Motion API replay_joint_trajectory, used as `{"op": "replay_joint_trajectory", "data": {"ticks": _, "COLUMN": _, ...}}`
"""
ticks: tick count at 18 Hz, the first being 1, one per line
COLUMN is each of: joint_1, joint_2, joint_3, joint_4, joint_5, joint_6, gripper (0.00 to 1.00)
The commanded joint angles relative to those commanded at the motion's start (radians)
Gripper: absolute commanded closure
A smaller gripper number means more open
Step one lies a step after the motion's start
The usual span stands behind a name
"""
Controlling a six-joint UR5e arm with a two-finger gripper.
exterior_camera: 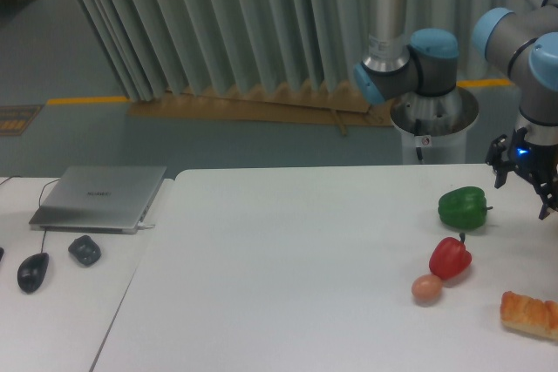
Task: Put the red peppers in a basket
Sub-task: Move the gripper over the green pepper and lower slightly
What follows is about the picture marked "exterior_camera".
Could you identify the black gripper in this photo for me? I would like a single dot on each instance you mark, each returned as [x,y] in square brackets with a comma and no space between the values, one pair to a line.
[534,163]

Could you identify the red bell pepper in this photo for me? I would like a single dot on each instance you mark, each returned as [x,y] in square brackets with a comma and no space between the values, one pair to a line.
[450,258]

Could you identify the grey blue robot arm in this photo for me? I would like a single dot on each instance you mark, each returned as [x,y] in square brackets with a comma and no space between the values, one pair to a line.
[522,47]

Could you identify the green bell pepper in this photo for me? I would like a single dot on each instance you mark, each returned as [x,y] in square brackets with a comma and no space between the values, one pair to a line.
[464,208]

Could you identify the toasted bread piece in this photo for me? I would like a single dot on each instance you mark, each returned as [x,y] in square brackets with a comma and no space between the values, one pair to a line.
[529,315]

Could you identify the brown egg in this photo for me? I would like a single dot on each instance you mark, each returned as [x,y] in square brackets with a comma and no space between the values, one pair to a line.
[427,287]

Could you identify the pale green curtain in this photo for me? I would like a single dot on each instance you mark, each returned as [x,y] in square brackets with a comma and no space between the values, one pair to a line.
[349,52]

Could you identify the white laptop plug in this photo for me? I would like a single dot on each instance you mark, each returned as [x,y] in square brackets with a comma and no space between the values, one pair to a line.
[143,226]

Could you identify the silver closed laptop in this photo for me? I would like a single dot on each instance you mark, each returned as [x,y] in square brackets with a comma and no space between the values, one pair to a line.
[106,199]

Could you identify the black small controller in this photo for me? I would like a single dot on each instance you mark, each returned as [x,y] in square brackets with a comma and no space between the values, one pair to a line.
[85,251]

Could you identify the black computer mouse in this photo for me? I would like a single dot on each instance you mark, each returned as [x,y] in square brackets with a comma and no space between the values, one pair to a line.
[31,272]

